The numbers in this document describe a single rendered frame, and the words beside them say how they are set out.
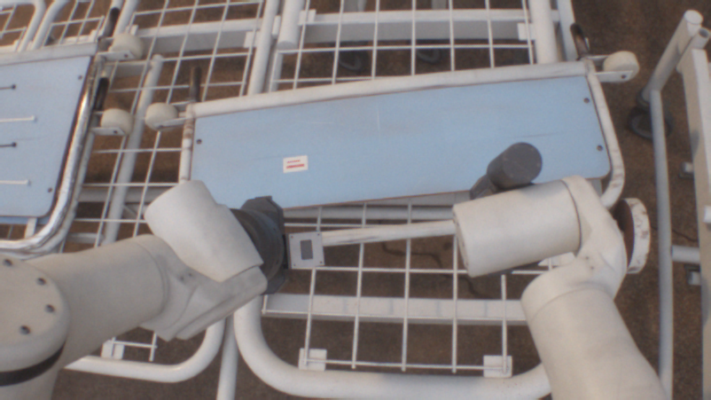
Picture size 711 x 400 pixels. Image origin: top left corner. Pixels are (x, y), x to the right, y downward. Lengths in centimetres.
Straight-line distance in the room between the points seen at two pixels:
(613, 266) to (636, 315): 98
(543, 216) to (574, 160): 44
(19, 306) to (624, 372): 33
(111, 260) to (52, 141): 73
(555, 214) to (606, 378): 16
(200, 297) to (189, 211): 9
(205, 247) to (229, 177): 44
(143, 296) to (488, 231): 27
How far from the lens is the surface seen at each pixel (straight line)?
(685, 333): 144
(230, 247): 48
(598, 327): 38
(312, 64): 168
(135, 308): 39
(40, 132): 113
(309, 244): 66
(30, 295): 28
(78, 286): 35
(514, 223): 44
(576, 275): 40
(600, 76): 100
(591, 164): 89
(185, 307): 42
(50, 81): 118
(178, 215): 48
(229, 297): 44
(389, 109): 90
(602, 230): 43
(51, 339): 27
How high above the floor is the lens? 128
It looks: 65 degrees down
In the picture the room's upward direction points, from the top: 18 degrees counter-clockwise
